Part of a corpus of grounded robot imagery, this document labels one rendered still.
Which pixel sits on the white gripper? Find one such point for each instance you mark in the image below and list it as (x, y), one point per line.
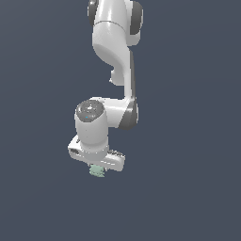
(113, 159)

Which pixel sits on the small pale green object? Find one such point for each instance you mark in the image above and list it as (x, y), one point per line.
(96, 171)

